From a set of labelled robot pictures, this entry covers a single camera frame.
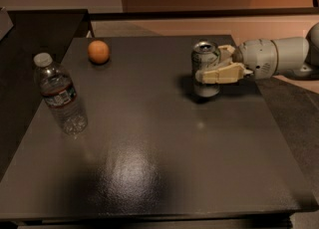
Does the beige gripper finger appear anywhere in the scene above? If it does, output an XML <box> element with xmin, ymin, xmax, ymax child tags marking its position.
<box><xmin>195</xmin><ymin>63</ymin><xmax>253</xmax><ymax>85</ymax></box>
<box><xmin>218</xmin><ymin>45</ymin><xmax>235</xmax><ymax>66</ymax></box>

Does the green 7up soda can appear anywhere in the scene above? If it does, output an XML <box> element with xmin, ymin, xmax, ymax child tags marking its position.
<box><xmin>191</xmin><ymin>40</ymin><xmax>220</xmax><ymax>98</ymax></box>

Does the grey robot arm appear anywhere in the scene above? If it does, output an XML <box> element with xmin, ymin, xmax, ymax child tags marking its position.
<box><xmin>194</xmin><ymin>24</ymin><xmax>319</xmax><ymax>85</ymax></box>

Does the orange fruit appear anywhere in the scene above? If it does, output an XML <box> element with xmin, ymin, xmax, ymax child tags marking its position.
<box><xmin>88</xmin><ymin>40</ymin><xmax>110</xmax><ymax>65</ymax></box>

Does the clear plastic water bottle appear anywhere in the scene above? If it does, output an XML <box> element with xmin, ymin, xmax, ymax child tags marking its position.
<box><xmin>33</xmin><ymin>53</ymin><xmax>88</xmax><ymax>135</ymax></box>

